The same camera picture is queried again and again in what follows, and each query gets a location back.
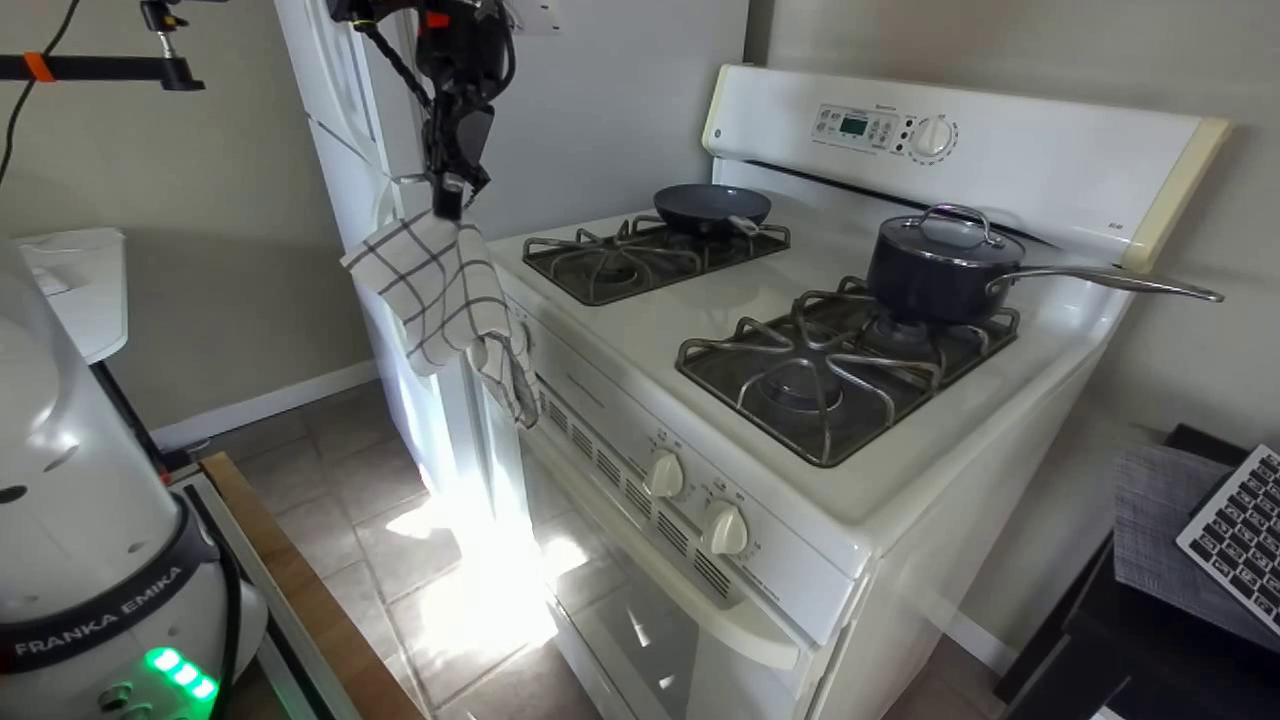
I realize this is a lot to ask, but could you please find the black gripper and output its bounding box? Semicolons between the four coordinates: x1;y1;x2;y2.
422;63;506;225

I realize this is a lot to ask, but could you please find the white blue checked towel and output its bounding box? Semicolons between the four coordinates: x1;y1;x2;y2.
340;194;544;432

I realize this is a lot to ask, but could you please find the white oven dial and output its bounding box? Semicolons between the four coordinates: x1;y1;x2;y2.
907;109;966;168

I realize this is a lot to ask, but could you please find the black burner grate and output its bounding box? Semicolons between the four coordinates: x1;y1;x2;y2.
519;212;791;307
677;276;1026;472

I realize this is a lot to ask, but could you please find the dark frying pan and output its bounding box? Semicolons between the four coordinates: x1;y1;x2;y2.
647;180;791;249

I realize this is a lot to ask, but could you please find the white stove knob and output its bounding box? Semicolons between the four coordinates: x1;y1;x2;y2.
699;499;756;560
642;448;690;505

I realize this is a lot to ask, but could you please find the wooden table edge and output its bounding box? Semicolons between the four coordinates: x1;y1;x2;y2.
197;448;434;720

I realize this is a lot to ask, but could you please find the glass saucepan lid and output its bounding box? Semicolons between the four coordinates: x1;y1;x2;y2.
876;205;1032;273

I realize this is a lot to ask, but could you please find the white gas stove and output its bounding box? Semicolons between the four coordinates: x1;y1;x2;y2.
479;60;1237;720

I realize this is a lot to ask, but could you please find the grey desk mat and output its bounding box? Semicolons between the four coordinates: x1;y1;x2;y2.
1113;438;1280;657

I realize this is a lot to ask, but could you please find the black desk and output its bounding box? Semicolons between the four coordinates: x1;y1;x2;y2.
997;418;1280;720

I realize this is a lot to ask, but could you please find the white black keyboard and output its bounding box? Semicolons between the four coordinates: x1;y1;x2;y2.
1171;438;1280;640

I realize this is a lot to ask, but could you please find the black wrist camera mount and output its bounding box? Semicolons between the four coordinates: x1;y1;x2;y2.
398;0;526;75

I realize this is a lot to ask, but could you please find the black camera boom bar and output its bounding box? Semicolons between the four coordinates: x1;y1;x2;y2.
0;0;209;97

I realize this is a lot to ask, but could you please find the dark saucepan with steel handle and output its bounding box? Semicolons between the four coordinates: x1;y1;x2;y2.
866;208;1230;332

